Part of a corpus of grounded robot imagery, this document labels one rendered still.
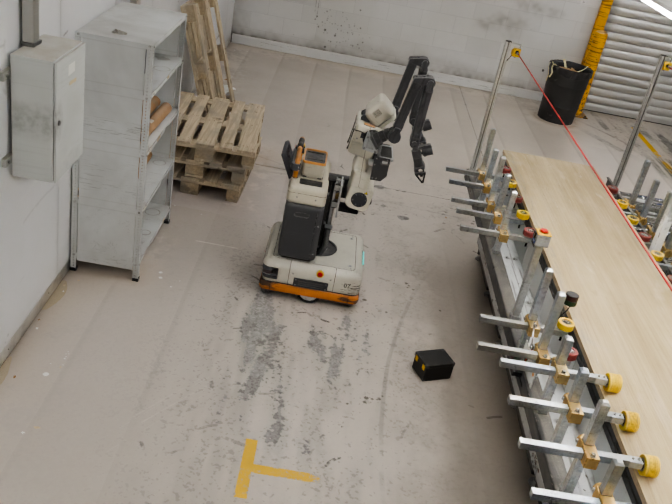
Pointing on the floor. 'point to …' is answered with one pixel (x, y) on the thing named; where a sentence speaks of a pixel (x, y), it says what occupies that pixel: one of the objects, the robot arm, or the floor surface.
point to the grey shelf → (125, 134)
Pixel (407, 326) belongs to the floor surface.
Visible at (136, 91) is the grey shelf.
